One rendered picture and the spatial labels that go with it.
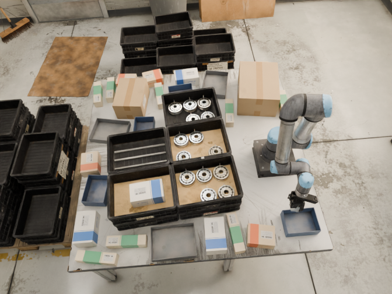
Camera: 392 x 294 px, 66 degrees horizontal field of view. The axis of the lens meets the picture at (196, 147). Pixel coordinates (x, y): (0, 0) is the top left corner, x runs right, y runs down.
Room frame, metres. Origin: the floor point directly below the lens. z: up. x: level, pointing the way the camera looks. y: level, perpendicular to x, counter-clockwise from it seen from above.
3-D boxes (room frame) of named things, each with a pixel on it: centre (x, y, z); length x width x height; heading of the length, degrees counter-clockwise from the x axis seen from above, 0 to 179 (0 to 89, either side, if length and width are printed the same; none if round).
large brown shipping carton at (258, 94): (1.66, -0.52, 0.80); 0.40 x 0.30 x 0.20; 171
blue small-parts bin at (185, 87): (1.72, 0.09, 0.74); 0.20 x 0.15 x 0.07; 96
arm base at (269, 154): (1.06, -0.52, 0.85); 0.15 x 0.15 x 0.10
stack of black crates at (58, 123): (1.74, 1.28, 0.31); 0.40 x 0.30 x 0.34; 1
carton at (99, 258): (0.46, 0.64, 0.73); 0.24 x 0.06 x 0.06; 81
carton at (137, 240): (0.54, 0.46, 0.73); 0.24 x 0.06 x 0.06; 88
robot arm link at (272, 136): (1.06, -0.52, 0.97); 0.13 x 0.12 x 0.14; 80
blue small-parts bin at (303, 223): (0.58, -0.61, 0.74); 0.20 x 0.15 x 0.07; 91
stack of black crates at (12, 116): (1.74, 1.68, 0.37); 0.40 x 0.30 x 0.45; 1
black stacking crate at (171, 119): (1.42, 0.02, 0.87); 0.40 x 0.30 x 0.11; 96
